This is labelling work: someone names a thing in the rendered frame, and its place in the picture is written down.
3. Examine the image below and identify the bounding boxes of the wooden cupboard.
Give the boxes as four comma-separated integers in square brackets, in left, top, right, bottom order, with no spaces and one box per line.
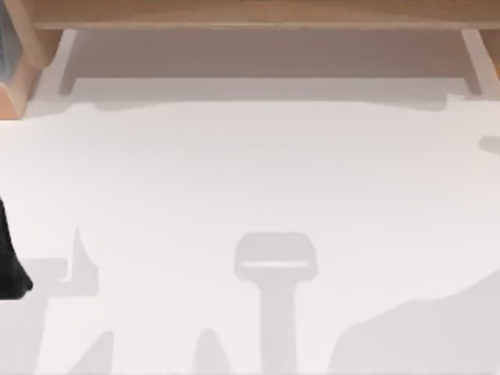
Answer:
[0,0,500,120]

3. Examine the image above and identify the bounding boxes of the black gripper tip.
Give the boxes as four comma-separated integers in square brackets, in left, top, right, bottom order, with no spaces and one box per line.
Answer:
[0,199,34,302]

